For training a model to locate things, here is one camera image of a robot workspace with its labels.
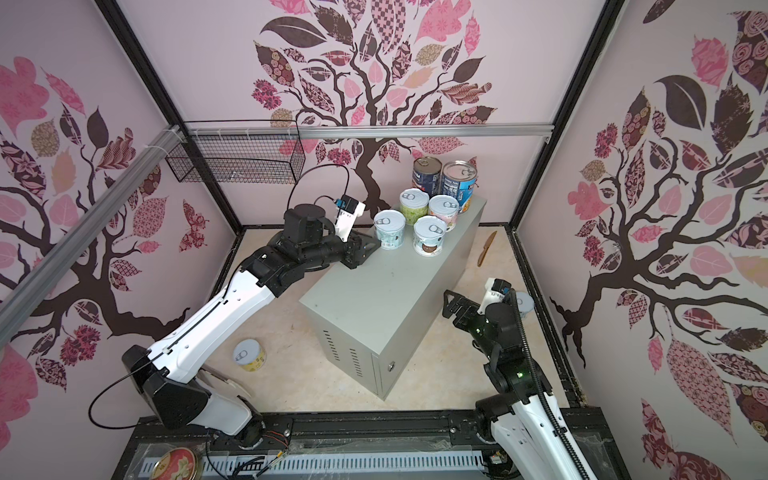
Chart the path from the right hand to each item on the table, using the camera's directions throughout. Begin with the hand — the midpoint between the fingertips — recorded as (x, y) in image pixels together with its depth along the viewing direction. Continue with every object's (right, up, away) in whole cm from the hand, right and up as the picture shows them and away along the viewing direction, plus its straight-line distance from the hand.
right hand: (458, 295), depth 74 cm
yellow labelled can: (-56, -18, +8) cm, 60 cm away
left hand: (-21, +13, -5) cm, 25 cm away
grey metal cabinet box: (-21, -3, -17) cm, 27 cm away
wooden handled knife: (+20, +13, +40) cm, 47 cm away
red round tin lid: (-66, -38, -7) cm, 77 cm away
